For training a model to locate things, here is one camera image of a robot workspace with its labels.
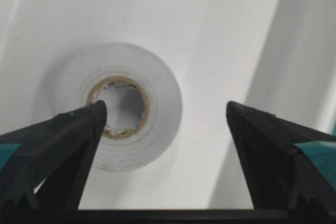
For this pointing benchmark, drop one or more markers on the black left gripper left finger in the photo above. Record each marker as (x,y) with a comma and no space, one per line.
(49,162)

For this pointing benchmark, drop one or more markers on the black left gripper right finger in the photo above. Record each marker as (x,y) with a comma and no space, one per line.
(285,186)

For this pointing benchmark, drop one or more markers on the white tape roll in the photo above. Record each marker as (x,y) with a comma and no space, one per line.
(80,80)

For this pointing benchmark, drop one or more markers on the white rectangular plastic case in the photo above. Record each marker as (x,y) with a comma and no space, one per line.
(274,55)

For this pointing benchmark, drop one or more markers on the green table cloth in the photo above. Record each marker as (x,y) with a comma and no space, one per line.
(334,130)

